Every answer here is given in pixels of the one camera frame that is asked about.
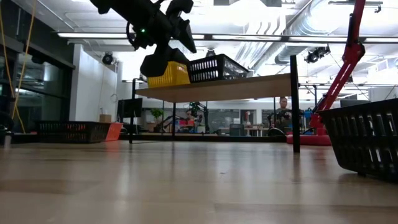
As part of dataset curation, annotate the yellow plastic basket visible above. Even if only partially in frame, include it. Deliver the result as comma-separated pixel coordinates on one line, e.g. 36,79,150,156
147,61,192,89

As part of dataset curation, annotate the wooden shelf with black legs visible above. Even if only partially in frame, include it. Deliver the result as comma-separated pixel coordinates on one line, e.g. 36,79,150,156
129,55,301,154

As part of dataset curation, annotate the black computer monitor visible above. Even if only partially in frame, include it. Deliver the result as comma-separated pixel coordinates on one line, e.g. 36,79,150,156
116,97,144,134

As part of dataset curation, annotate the silver ventilation duct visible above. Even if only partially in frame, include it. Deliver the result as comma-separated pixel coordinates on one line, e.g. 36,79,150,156
275,0,352,65

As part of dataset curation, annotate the red desk lamp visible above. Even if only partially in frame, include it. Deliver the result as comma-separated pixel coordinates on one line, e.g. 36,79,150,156
285,0,368,147

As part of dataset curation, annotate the green potted plant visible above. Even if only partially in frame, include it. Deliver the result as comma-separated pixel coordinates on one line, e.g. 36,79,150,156
150,107,166,123

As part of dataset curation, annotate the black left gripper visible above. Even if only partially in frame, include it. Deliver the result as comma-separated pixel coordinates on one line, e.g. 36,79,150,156
126,0,198,78

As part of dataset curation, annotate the orange plastic basket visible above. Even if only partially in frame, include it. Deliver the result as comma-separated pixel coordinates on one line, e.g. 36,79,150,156
104,122,124,142

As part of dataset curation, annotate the yellow cable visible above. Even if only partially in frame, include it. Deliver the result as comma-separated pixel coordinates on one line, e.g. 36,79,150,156
0,0,35,134

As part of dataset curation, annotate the person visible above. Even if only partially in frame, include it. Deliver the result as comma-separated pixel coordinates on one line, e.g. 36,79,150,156
183,109,196,127
274,96,295,134

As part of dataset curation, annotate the long ceiling light strip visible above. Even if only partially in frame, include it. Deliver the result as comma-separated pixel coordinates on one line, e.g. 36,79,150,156
57,32,398,44

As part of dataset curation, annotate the black aluminium table frame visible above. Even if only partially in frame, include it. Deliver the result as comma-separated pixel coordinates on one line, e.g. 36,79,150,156
12,133,287,144

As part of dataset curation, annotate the black plastic basket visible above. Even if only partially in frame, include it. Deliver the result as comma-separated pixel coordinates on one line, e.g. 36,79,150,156
38,121,112,144
317,98,398,183
187,54,250,84

